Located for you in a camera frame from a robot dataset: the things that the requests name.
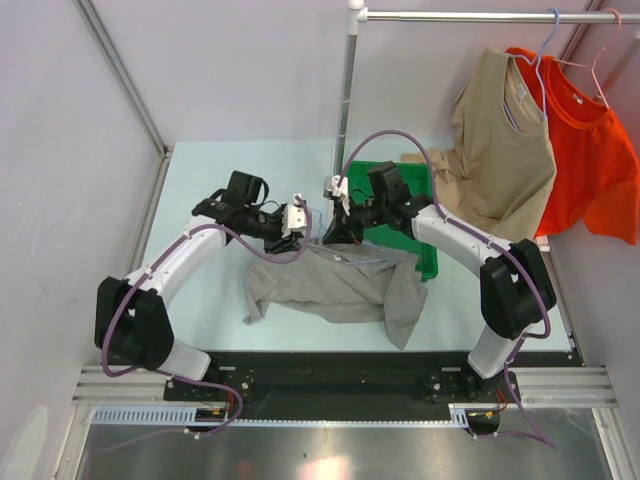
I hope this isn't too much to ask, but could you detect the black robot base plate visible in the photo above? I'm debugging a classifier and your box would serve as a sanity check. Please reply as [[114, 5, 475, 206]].
[[99, 349, 586, 422]]

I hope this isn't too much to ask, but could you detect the grey t shirt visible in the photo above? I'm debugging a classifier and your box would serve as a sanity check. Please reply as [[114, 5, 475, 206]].
[[244, 243, 428, 350]]

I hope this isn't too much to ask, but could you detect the purple cable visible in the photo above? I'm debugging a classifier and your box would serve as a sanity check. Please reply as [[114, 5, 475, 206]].
[[331, 129, 557, 449], [94, 195, 314, 454]]

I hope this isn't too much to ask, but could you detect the blue hanger with beige shirt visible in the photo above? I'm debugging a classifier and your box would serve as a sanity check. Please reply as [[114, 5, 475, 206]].
[[503, 7, 561, 127]]

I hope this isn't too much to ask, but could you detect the aluminium frame rail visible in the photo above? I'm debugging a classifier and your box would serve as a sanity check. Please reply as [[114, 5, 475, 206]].
[[72, 366, 618, 408]]

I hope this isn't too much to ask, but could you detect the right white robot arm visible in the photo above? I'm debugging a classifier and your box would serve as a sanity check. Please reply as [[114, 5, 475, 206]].
[[322, 162, 557, 401]]

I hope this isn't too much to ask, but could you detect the light blue hanger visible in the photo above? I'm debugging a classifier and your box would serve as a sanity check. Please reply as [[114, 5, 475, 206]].
[[311, 209, 391, 266]]

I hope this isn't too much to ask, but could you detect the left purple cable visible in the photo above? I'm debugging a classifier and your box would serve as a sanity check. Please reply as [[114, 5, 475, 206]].
[[94, 195, 314, 454]]

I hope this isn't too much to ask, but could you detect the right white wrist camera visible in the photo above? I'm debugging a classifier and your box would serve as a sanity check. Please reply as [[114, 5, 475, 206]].
[[323, 175, 350, 215]]

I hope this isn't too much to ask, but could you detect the metal clothes rack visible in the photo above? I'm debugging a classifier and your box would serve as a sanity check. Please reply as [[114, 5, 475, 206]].
[[324, 0, 640, 226]]

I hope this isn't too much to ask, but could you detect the pink hanger with orange shirt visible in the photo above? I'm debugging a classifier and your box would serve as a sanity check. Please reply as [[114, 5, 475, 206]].
[[551, 7, 623, 110]]

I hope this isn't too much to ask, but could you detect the green plastic bin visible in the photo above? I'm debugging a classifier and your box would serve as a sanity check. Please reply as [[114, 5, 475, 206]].
[[347, 161, 438, 282]]

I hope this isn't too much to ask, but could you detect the beige t shirt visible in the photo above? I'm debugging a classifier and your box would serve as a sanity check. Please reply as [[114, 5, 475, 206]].
[[401, 48, 557, 242]]

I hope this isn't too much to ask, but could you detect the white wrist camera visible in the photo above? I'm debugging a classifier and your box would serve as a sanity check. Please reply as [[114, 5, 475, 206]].
[[323, 175, 350, 215], [282, 193, 309, 238]]

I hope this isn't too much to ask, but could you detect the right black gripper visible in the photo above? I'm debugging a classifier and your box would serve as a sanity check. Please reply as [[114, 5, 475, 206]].
[[322, 194, 388, 246]]

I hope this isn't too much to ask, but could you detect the aluminium corner post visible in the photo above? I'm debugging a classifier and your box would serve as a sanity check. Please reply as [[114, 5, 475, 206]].
[[72, 0, 174, 216]]

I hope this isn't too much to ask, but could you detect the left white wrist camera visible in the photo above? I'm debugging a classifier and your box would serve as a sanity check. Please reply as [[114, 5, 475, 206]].
[[282, 193, 309, 238]]

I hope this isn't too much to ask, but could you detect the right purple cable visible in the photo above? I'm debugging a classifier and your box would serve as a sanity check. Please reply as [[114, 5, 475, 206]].
[[331, 129, 557, 449]]

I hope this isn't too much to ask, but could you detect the white slotted cable duct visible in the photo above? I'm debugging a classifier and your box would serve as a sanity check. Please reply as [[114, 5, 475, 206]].
[[92, 402, 501, 429]]

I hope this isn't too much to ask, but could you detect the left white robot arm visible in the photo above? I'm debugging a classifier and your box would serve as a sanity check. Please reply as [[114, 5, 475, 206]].
[[94, 171, 312, 400]]

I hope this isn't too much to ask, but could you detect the orange t shirt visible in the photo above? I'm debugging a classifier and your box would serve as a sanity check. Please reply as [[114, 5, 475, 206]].
[[506, 47, 639, 245]]

